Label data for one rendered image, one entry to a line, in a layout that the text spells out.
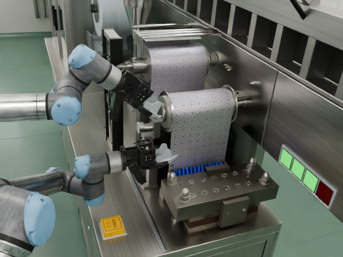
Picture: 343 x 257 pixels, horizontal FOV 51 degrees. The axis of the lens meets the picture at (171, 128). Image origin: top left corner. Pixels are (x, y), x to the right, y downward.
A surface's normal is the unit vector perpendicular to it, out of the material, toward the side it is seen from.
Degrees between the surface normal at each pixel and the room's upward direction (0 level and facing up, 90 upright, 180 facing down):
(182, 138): 90
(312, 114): 90
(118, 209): 0
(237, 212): 90
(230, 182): 0
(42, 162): 0
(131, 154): 90
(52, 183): 72
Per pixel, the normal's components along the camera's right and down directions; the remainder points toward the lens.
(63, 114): 0.18, 0.51
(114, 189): 0.06, -0.87
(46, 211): 0.98, 0.09
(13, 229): 0.36, -0.35
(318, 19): -0.93, 0.13
